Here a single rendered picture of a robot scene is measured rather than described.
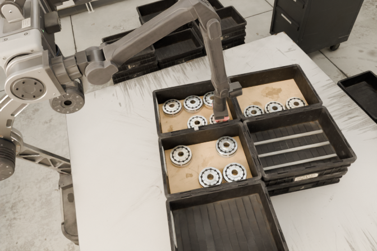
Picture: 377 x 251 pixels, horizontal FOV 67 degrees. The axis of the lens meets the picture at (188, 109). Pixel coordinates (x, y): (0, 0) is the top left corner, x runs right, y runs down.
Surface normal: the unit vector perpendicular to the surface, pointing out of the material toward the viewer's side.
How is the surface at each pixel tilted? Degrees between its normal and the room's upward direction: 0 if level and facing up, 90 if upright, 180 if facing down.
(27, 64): 0
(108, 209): 0
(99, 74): 95
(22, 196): 0
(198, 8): 95
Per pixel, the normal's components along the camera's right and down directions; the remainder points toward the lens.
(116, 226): -0.09, -0.63
